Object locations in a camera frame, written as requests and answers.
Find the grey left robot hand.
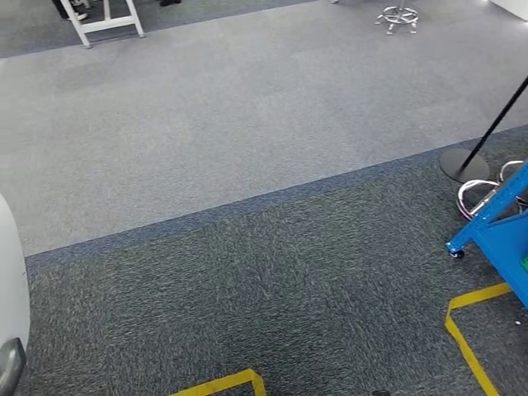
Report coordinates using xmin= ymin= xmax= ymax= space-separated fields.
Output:
xmin=0 ymin=337 xmax=26 ymax=396

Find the white curved plastic car part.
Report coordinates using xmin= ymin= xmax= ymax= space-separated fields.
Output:
xmin=0 ymin=194 xmax=31 ymax=354

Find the blue metal shelf rack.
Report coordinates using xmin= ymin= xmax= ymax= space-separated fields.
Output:
xmin=445 ymin=161 xmax=528 ymax=310

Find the yellow floor tape strip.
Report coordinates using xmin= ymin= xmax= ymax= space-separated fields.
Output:
xmin=447 ymin=282 xmax=512 ymax=314
xmin=169 ymin=369 xmax=267 ymax=396
xmin=444 ymin=311 xmax=502 ymax=396

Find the chrome stool base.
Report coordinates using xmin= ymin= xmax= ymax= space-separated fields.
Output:
xmin=374 ymin=0 xmax=419 ymax=35

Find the black pole floor stand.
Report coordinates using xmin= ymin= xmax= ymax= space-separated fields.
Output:
xmin=438 ymin=73 xmax=528 ymax=186

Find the white metal table frame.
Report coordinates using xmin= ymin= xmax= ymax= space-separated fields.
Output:
xmin=59 ymin=0 xmax=146 ymax=50

